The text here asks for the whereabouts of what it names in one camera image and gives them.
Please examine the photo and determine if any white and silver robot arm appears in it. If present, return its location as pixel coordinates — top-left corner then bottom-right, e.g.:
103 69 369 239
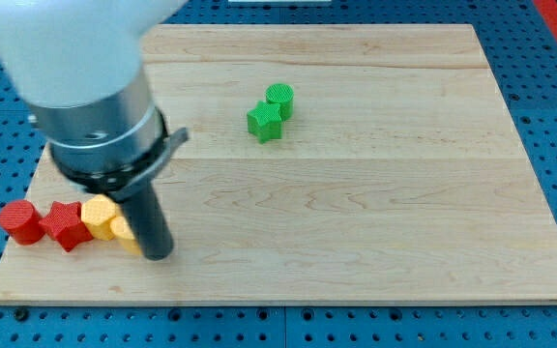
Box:
0 0 187 202

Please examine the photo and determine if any light wooden board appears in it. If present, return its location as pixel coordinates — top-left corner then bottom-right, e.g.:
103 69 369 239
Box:
0 24 557 306

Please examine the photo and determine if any green star block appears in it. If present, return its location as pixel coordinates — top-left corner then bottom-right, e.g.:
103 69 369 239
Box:
247 101 282 143

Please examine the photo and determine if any green cylinder block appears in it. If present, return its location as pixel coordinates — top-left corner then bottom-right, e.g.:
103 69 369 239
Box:
265 83 294 121

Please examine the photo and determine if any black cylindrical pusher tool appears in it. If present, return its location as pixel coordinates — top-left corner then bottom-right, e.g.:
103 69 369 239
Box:
119 185 174 261

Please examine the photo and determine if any yellow block behind pusher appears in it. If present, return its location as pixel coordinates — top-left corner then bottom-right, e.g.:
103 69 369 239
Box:
110 216 142 256

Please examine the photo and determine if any yellow hexagon block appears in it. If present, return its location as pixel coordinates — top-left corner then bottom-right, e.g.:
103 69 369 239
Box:
80 194 121 241

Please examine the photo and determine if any red star block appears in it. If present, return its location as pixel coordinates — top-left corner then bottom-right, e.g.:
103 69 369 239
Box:
39 201 94 252

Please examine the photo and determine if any red cylinder block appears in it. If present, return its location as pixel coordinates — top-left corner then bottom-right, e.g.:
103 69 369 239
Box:
0 199 45 246

